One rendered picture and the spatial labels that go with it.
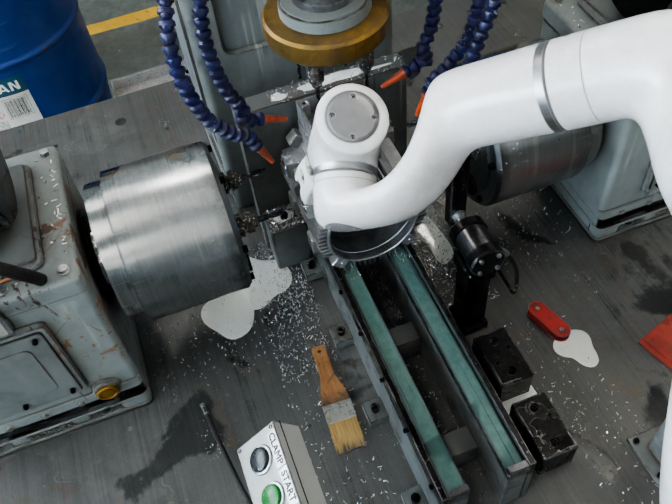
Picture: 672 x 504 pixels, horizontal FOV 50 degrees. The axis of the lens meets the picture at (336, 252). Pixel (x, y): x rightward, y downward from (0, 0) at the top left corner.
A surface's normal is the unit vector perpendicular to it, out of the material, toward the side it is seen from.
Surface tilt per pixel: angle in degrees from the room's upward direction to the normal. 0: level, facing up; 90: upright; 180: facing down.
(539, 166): 84
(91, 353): 90
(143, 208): 21
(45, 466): 0
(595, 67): 54
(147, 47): 0
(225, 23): 90
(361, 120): 31
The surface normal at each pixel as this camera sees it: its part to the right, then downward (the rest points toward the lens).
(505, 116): -0.43, 0.65
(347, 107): 0.09, -0.19
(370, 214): -0.20, 0.82
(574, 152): 0.33, 0.61
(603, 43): -0.59, -0.33
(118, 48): -0.08, -0.62
